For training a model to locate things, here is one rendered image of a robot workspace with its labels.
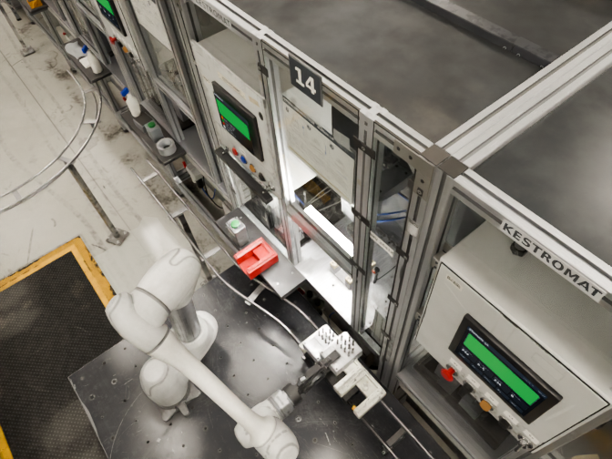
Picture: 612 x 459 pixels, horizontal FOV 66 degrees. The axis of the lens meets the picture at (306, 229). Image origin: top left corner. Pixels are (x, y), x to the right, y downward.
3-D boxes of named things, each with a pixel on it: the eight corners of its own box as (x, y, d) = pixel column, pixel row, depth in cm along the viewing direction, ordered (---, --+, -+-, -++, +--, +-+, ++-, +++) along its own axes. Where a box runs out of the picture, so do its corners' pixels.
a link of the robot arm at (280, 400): (281, 416, 157) (295, 404, 159) (265, 395, 161) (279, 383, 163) (284, 423, 164) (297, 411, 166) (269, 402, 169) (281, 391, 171)
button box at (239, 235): (229, 237, 222) (224, 222, 212) (243, 228, 224) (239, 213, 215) (239, 248, 218) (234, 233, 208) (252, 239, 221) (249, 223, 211)
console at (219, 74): (213, 144, 193) (183, 43, 156) (269, 112, 203) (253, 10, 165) (273, 203, 173) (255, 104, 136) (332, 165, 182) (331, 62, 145)
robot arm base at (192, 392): (169, 431, 195) (166, 427, 190) (145, 389, 206) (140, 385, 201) (207, 402, 201) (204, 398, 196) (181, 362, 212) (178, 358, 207)
